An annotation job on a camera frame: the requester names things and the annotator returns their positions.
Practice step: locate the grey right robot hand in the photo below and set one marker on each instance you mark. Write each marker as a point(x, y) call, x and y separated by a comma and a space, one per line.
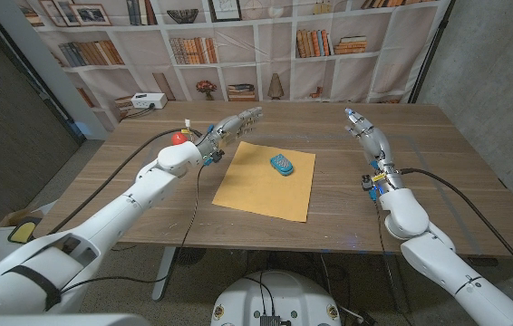
point(376, 147)

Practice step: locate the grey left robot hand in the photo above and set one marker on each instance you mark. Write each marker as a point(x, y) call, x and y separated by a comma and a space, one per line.
point(227, 129)

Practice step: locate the blue toy flip phone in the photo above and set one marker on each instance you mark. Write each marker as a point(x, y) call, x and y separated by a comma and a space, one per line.
point(282, 165)

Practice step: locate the yellow paper mat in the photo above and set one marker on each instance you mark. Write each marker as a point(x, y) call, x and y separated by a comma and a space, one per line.
point(256, 190)

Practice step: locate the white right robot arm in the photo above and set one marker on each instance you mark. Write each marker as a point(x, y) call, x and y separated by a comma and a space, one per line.
point(438, 258)

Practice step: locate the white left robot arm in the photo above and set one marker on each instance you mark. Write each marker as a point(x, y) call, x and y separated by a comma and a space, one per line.
point(116, 222)

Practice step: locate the red ball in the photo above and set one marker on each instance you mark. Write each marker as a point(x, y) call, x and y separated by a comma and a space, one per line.
point(177, 138)

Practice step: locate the white power strip box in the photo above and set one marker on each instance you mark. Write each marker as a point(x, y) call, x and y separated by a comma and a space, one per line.
point(148, 100)

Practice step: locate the printed bookshelf backdrop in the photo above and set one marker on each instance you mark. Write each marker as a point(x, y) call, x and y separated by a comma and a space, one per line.
point(274, 59)

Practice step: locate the black backdrop stand pole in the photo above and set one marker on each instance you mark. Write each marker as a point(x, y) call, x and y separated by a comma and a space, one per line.
point(431, 54)

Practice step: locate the white table leg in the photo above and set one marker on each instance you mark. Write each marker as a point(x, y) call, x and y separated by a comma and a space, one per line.
point(164, 271)

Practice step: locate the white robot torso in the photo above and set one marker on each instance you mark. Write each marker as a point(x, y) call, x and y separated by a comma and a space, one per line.
point(279, 296)

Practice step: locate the yellow and black floor object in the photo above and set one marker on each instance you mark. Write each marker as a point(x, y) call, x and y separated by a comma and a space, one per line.
point(22, 232)

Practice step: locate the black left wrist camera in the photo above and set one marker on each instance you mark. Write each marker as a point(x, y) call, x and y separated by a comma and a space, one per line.
point(215, 156)

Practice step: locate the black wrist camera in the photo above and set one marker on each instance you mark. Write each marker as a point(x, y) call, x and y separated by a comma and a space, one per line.
point(367, 182)
point(215, 156)

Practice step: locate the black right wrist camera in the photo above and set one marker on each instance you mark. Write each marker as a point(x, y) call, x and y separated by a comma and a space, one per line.
point(367, 182)

